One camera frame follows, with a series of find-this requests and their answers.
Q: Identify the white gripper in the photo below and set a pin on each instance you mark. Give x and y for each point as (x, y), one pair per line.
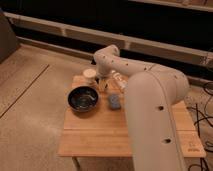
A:
(103, 84)

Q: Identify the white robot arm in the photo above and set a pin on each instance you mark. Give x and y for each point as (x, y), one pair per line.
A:
(149, 95)

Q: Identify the white cup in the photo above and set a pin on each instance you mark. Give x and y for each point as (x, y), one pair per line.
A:
(89, 75)

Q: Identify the black bowl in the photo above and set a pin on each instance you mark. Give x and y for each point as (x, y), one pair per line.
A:
(83, 98)

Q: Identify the clear plastic bottle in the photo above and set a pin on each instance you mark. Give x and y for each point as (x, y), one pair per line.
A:
(120, 81)

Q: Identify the wooden table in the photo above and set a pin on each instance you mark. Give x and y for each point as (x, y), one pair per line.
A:
(102, 132)

